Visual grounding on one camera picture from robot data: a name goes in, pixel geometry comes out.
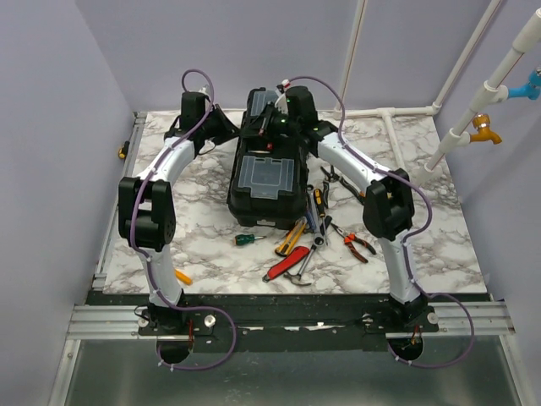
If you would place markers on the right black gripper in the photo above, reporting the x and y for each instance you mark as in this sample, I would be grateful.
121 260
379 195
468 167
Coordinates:
260 126

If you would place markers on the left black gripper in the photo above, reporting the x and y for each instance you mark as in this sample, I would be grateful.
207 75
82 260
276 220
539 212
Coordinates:
230 130

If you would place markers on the black plastic toolbox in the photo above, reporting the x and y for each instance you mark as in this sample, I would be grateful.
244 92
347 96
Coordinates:
268 184

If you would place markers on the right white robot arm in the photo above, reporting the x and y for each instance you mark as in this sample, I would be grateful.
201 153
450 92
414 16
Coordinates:
388 207

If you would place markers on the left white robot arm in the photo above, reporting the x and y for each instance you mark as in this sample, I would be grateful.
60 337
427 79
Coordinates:
146 210

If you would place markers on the green stubby screwdriver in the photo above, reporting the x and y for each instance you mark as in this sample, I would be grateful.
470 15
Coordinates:
245 239

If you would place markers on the yellow utility knife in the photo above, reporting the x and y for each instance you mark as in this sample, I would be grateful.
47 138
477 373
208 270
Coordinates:
291 239

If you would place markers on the ratchet wrench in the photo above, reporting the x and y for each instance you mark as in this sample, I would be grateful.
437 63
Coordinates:
320 234

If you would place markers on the orange black pliers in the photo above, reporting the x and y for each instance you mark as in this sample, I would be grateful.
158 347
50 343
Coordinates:
351 240

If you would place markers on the steel claw hammer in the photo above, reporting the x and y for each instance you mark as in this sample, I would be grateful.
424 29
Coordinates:
297 278

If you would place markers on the orange pipe tap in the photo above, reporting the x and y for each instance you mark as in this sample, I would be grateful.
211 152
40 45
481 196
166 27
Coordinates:
481 123

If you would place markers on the blue pipe fitting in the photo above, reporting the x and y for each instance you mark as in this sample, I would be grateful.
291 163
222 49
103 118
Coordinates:
530 90

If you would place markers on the black yellow wire stripper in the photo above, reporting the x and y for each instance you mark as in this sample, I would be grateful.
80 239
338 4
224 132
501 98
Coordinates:
330 176

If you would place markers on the blue clear-handled screwdriver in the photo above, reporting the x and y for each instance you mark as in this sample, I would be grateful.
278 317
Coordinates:
311 219

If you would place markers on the orange handled screwdriver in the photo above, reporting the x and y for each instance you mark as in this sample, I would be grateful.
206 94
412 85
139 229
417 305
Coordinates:
181 277

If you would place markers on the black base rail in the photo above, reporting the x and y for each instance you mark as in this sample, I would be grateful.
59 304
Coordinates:
215 323

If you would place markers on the white pvc pipe frame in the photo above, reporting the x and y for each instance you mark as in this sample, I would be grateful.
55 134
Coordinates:
492 91

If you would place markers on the aluminium frame rail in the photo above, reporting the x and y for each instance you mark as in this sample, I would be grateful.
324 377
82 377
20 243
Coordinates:
100 322

